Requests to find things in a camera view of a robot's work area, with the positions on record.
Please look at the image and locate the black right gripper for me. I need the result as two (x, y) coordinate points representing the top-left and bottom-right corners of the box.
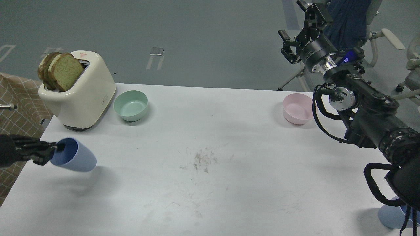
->
(278, 0), (338, 69)

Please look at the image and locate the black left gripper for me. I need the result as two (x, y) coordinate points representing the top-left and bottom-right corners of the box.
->
(20, 137), (65, 166)

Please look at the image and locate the blue cup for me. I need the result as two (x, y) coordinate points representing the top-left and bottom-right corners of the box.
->
(378, 204), (408, 229)
(50, 138), (97, 172)

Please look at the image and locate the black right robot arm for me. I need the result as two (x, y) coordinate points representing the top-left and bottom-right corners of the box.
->
(278, 0), (419, 236)

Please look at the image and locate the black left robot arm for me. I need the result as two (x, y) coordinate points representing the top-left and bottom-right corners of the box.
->
(0, 134), (65, 169)

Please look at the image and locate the brown checkered cloth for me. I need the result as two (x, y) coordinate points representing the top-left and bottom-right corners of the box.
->
(0, 73), (53, 206)

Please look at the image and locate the cream toaster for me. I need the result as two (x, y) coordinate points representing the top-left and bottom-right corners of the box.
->
(38, 50), (116, 131)

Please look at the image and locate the blue denim jacket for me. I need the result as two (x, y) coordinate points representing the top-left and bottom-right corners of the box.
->
(323, 0), (371, 51)

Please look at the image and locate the pink bowl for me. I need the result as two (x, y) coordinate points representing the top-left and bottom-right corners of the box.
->
(283, 93), (314, 125)

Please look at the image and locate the toast slice back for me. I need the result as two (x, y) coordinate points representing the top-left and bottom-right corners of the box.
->
(37, 52), (61, 90)

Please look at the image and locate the toast slice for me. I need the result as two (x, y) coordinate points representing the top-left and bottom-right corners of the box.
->
(37, 52), (61, 90)
(47, 53), (84, 92)

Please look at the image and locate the toast slice front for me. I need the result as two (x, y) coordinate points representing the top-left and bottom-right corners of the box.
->
(47, 53), (84, 92)

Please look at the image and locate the grey office chair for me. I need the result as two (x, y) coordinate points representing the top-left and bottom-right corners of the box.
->
(278, 0), (406, 92)

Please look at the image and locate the green bowl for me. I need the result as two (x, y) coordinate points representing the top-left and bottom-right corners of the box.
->
(113, 90), (149, 122)

